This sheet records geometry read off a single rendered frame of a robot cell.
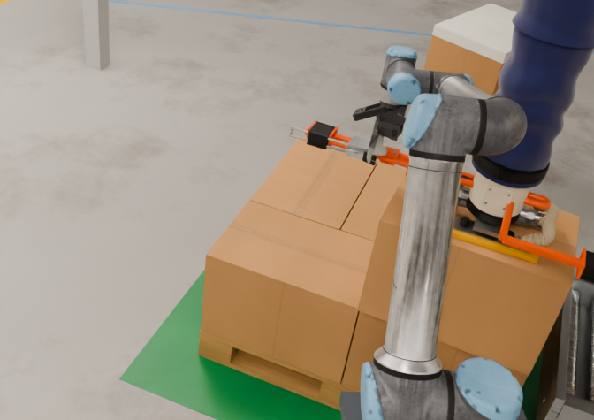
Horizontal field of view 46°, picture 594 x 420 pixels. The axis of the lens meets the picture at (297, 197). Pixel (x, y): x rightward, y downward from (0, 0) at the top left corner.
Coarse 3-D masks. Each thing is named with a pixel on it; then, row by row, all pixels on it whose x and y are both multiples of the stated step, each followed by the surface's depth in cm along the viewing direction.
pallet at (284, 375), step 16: (208, 336) 279; (208, 352) 284; (224, 352) 281; (240, 352) 289; (256, 352) 274; (240, 368) 282; (256, 368) 283; (272, 368) 284; (288, 368) 272; (288, 384) 278; (304, 384) 279; (320, 384) 280; (336, 384) 267; (320, 400) 275; (336, 400) 271
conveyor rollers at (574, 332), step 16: (576, 304) 259; (592, 304) 262; (576, 320) 252; (592, 320) 255; (576, 336) 246; (592, 336) 248; (576, 352) 240; (592, 352) 241; (576, 368) 234; (592, 368) 234; (592, 384) 228; (592, 400) 223
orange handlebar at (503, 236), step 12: (336, 144) 229; (384, 156) 225; (396, 156) 224; (468, 180) 218; (528, 204) 214; (540, 204) 213; (504, 216) 205; (504, 228) 199; (504, 240) 196; (516, 240) 195; (540, 252) 194; (552, 252) 193; (576, 264) 191
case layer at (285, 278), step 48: (288, 192) 296; (336, 192) 300; (384, 192) 305; (240, 240) 266; (288, 240) 269; (336, 240) 273; (240, 288) 259; (288, 288) 250; (336, 288) 250; (240, 336) 272; (288, 336) 263; (336, 336) 254; (384, 336) 246
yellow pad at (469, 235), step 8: (456, 216) 223; (464, 216) 218; (456, 224) 218; (464, 224) 217; (472, 224) 220; (456, 232) 216; (464, 232) 216; (472, 232) 216; (512, 232) 214; (464, 240) 216; (472, 240) 214; (480, 240) 214; (488, 240) 214; (496, 240) 214; (496, 248) 213; (504, 248) 212; (512, 248) 212; (520, 256) 211; (528, 256) 210; (536, 256) 211
